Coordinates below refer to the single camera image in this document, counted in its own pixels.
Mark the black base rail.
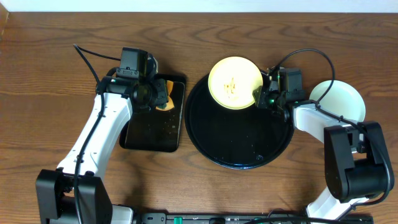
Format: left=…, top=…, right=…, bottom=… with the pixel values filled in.
left=133, top=207, right=374, bottom=224

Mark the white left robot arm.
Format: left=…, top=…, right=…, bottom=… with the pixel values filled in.
left=35, top=77, right=174, bottom=223

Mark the black rectangular tray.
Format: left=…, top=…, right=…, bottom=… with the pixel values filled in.
left=119, top=74, right=187, bottom=152

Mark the yellow plate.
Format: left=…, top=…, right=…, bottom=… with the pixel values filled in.
left=208, top=57, right=263, bottom=110

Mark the light blue plate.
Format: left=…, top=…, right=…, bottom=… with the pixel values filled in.
left=309, top=80, right=366, bottom=122

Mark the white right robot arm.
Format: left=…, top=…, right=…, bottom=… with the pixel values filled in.
left=252, top=85, right=394, bottom=223

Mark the orange green scrub sponge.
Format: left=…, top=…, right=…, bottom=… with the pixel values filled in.
left=155, top=80, right=174, bottom=111

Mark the black round tray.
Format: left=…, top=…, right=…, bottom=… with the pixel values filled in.
left=185, top=75, right=294, bottom=169

